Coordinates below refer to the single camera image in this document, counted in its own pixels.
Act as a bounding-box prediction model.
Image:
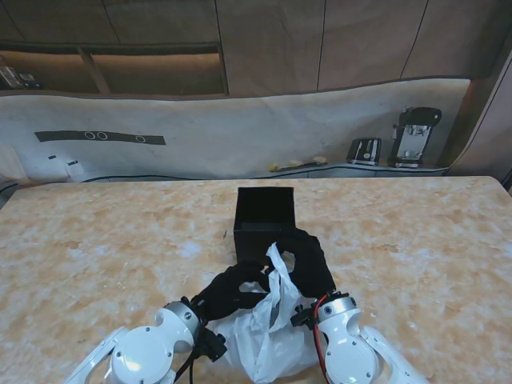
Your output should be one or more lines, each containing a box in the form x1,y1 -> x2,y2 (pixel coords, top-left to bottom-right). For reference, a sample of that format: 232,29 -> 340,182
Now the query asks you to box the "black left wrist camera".
195,330 -> 229,363

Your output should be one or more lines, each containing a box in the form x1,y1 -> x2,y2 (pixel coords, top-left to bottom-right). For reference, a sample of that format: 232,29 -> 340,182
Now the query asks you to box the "red right wrist cable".
311,298 -> 330,375

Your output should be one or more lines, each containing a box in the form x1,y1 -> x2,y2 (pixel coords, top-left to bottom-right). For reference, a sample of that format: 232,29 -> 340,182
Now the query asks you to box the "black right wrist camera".
290,303 -> 319,327

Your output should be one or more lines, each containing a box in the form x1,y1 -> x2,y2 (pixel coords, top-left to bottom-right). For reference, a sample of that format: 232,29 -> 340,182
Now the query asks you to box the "black silver coffee machine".
386,106 -> 443,169

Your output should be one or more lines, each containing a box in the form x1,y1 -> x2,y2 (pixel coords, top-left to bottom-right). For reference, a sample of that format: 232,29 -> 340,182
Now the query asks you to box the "open black gift box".
233,186 -> 298,266

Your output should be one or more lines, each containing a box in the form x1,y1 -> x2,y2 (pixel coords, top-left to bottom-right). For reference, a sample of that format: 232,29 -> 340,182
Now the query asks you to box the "white printed plastic bag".
211,242 -> 318,383

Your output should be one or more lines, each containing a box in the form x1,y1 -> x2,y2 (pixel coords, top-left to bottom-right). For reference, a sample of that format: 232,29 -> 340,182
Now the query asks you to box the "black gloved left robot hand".
195,259 -> 277,322

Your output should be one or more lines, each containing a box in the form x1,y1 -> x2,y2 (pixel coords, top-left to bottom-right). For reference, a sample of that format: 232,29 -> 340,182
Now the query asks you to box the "grey kitchen counter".
79,160 -> 449,183

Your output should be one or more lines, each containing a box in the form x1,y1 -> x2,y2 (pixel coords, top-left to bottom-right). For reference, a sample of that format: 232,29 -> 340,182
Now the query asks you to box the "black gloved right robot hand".
275,229 -> 337,299

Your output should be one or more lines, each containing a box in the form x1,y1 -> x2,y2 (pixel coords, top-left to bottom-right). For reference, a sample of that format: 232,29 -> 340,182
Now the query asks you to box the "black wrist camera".
290,303 -> 319,327
195,330 -> 229,363

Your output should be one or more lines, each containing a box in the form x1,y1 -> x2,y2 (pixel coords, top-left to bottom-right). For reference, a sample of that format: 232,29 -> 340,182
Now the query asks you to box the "small black shelf item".
18,72 -> 44,89

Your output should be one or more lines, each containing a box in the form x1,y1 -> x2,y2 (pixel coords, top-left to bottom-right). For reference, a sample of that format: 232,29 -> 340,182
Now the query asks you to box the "dark wall strip with rings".
34,130 -> 166,147

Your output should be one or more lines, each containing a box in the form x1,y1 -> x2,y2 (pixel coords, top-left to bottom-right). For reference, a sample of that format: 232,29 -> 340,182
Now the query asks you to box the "dark left wrist cable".
174,347 -> 201,384

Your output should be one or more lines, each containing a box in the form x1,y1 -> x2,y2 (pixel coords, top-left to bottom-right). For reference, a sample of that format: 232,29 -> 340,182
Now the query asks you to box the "dark cutting board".
276,161 -> 329,171

